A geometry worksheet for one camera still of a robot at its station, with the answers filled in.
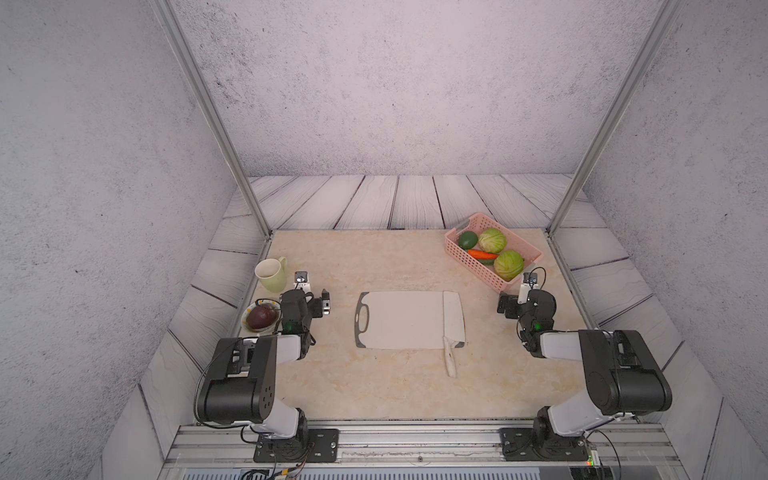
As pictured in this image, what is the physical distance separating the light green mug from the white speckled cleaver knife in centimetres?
54

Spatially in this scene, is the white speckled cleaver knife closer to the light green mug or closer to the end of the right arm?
the end of the right arm

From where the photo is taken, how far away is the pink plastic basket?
1023 mm

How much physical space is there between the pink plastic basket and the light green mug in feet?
1.92

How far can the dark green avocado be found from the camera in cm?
114

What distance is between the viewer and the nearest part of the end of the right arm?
864mm

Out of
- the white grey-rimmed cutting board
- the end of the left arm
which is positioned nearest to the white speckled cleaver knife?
the white grey-rimmed cutting board

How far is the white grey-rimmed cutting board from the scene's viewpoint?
0.92 meters

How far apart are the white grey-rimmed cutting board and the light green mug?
0.26m

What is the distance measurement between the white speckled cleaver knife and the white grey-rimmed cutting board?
0.03 ft

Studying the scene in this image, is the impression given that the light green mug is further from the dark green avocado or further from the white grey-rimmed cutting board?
the dark green avocado

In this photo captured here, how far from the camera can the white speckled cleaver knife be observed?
→ 88cm

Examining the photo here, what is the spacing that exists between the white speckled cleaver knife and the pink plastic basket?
0.12 m

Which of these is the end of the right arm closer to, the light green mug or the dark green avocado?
the dark green avocado

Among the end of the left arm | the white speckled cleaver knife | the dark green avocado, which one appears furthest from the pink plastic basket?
the end of the left arm
